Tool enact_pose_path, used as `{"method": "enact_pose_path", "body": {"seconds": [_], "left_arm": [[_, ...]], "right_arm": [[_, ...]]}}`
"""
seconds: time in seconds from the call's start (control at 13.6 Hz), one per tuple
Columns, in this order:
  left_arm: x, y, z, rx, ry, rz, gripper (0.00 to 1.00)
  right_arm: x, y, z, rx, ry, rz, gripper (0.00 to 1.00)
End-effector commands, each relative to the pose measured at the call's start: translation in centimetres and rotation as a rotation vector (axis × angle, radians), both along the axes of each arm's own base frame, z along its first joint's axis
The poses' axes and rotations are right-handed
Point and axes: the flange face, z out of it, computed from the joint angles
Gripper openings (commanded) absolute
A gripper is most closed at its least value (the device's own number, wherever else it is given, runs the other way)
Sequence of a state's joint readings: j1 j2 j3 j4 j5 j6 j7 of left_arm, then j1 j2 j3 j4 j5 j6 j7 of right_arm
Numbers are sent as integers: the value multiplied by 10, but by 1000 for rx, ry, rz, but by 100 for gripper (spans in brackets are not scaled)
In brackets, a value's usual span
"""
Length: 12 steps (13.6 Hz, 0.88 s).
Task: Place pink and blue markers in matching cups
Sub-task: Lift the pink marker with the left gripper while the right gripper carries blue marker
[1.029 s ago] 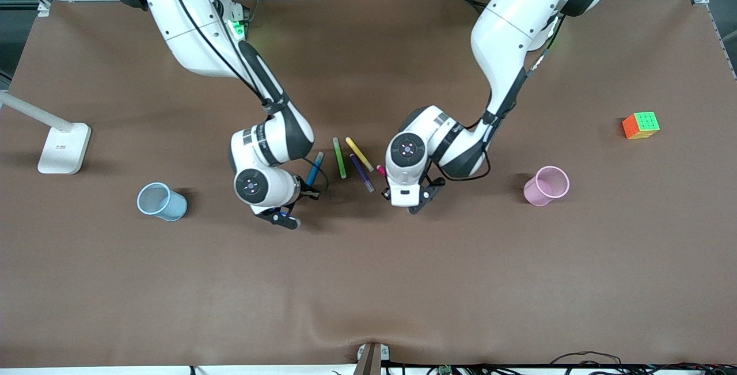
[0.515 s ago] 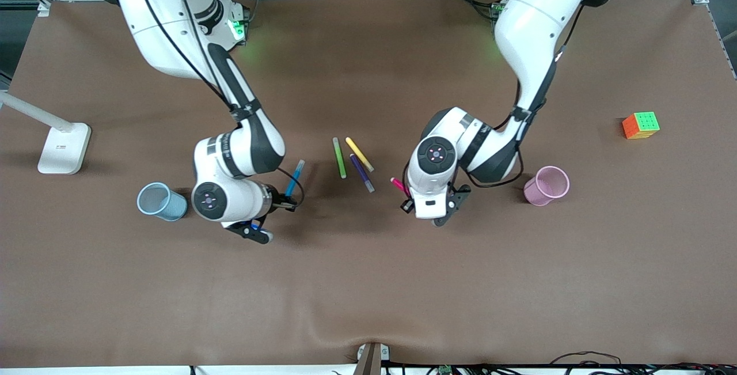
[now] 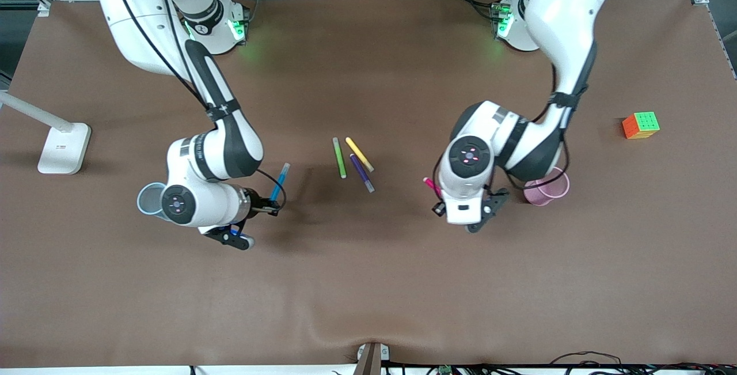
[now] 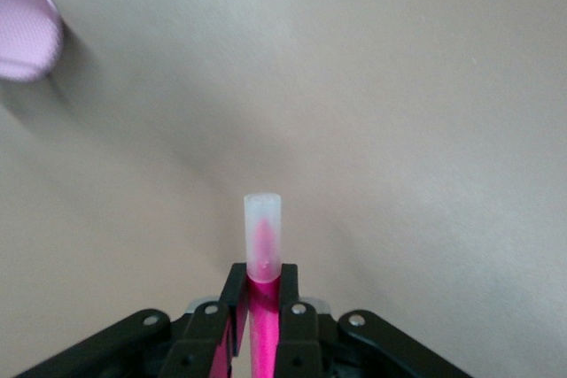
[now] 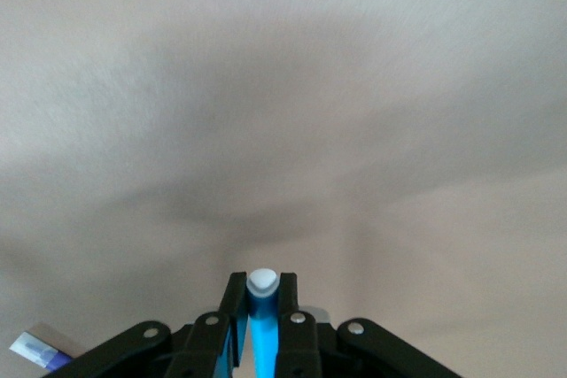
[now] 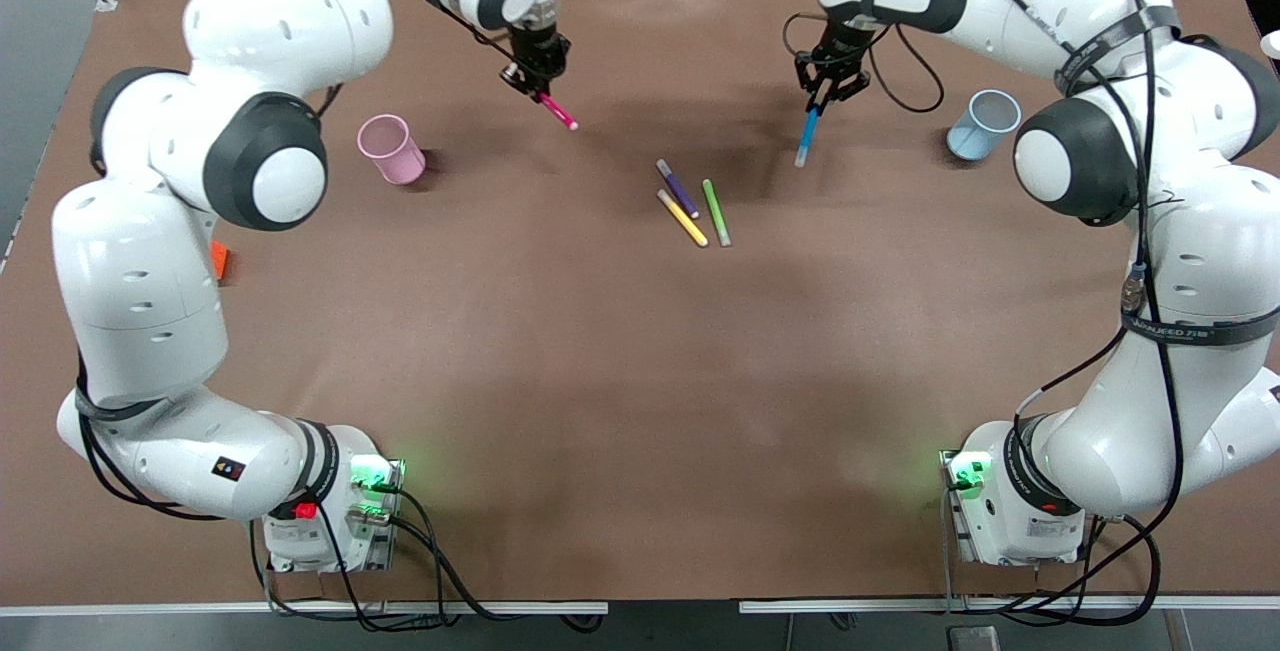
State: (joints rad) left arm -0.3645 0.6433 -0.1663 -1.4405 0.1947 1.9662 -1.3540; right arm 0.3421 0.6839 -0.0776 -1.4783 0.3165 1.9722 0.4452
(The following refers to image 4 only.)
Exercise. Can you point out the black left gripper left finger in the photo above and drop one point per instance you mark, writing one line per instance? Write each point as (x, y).
(195, 342)

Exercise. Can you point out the pink plastic cup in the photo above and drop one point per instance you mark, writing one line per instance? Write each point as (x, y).
(24, 28)

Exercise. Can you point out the pink marker with clear cap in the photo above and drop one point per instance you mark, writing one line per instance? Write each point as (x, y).
(263, 236)

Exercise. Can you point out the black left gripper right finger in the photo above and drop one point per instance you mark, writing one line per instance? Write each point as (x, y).
(301, 342)

